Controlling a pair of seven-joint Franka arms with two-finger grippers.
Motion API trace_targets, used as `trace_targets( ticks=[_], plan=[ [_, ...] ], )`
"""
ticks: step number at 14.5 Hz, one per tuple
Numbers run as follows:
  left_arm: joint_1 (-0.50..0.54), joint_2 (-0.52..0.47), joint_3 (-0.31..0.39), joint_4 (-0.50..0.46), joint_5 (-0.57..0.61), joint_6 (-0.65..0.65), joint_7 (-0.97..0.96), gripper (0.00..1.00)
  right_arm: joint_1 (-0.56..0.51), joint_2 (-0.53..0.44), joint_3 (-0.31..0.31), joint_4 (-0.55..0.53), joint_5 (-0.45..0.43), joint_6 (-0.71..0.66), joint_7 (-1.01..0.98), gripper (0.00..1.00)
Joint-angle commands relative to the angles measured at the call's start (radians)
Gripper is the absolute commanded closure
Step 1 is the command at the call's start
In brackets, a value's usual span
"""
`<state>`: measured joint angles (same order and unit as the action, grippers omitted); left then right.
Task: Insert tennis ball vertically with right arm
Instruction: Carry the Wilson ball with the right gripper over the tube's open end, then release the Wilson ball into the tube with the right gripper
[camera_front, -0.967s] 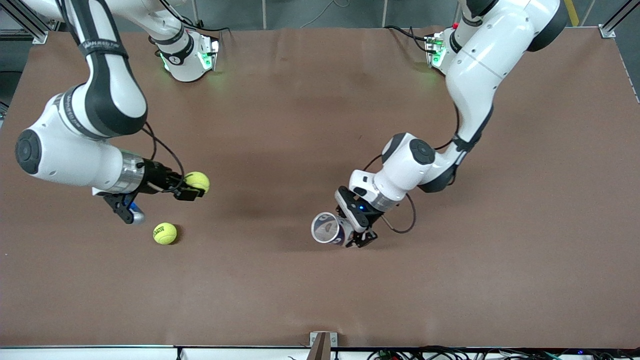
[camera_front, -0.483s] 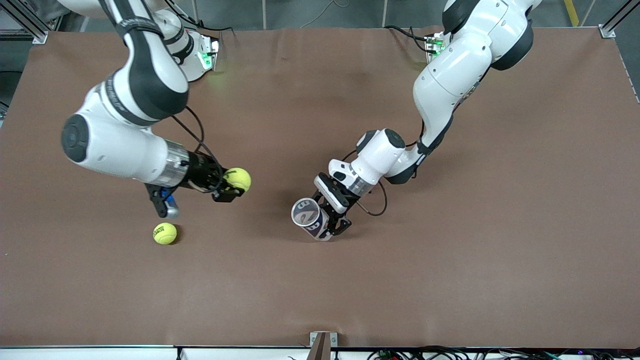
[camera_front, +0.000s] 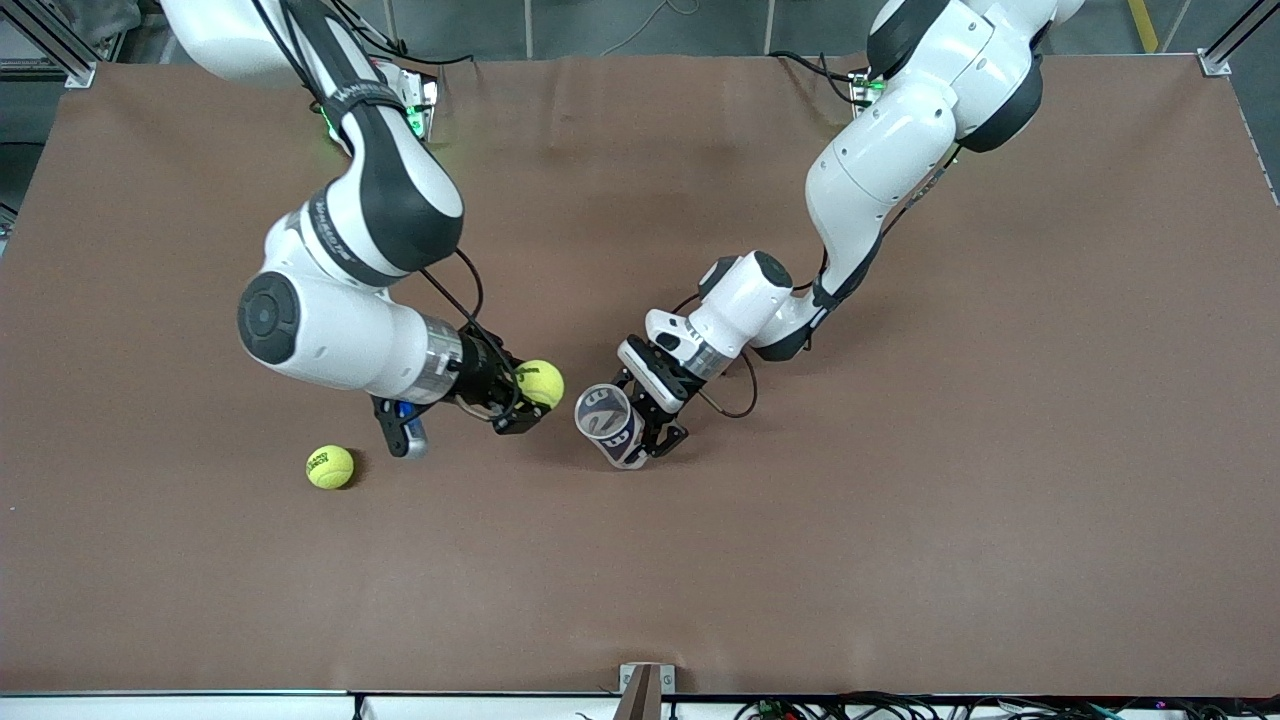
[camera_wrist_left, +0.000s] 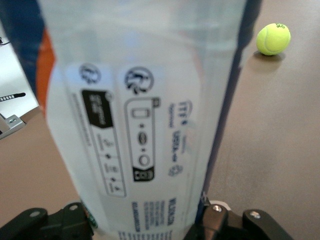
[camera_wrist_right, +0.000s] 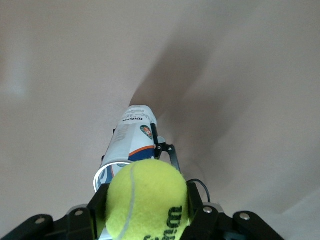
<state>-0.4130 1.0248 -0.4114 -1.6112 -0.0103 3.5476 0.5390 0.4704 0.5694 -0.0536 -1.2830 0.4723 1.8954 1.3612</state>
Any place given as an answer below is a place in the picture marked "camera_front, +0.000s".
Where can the grey arm base connector bracket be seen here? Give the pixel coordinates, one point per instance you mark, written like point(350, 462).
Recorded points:
point(425, 105)
point(862, 88)

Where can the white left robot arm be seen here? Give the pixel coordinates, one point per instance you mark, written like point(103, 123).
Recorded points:
point(880, 170)

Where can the white metal stand leg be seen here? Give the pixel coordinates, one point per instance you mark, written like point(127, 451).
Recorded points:
point(769, 25)
point(529, 28)
point(392, 25)

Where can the grey cloth bundle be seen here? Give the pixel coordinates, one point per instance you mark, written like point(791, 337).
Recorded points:
point(100, 20)

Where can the yellow tennis ball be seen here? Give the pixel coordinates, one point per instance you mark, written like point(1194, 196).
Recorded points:
point(330, 467)
point(542, 383)

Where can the white blue tennis ball can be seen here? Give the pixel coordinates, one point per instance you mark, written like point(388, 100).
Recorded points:
point(625, 440)

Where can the brown table cover sheet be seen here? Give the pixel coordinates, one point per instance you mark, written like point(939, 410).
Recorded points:
point(640, 560)

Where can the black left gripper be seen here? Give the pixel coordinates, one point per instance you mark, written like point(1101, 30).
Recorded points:
point(661, 408)

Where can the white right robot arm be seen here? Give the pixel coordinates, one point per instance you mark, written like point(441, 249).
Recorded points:
point(330, 340)

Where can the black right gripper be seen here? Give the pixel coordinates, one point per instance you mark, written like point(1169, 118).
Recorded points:
point(484, 375)

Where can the aluminium frame profile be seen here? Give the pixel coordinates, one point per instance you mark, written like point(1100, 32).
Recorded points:
point(1240, 30)
point(50, 50)

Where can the white table edge rail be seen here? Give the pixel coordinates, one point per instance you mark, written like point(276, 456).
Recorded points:
point(200, 708)

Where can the grey metal table bracket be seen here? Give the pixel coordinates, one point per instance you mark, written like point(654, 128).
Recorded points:
point(645, 690)

